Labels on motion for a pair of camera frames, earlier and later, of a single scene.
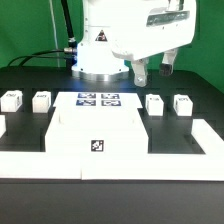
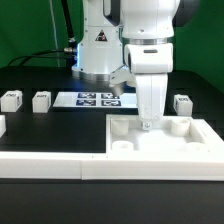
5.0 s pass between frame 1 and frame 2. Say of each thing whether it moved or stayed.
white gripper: moved
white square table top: moved
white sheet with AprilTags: stayed
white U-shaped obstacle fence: stayed
